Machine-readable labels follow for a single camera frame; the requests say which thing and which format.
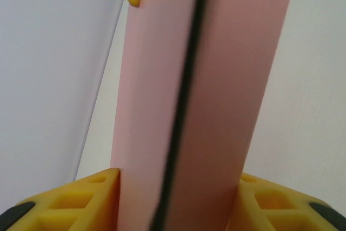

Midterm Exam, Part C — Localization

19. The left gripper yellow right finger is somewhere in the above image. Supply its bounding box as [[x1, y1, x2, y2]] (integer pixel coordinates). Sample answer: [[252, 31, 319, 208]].
[[227, 173, 346, 231]]

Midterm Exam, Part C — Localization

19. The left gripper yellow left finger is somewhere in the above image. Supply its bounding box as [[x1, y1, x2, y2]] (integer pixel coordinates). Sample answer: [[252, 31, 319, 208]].
[[0, 168, 121, 231]]

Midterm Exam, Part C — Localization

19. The pink paper box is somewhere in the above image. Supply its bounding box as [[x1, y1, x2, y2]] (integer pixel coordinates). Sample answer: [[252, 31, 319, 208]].
[[110, 0, 298, 231]]

